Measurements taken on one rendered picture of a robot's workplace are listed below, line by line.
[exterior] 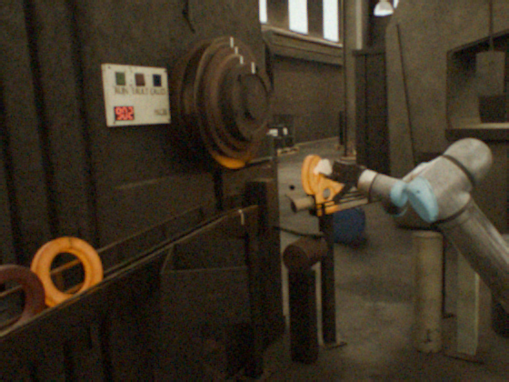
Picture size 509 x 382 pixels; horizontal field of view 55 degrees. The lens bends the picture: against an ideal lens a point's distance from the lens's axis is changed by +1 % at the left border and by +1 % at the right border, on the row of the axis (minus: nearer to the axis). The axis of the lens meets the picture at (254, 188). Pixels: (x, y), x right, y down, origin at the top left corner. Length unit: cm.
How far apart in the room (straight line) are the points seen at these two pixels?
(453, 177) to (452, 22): 299
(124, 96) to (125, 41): 18
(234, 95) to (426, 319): 130
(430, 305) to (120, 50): 162
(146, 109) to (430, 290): 141
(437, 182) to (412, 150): 301
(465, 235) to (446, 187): 14
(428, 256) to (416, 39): 250
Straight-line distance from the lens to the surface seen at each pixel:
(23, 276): 125
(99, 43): 155
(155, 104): 166
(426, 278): 224
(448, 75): 423
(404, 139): 435
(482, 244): 140
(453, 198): 134
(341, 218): 381
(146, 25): 170
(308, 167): 186
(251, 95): 171
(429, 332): 233
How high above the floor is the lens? 108
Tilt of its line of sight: 9 degrees down
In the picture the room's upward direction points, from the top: 3 degrees counter-clockwise
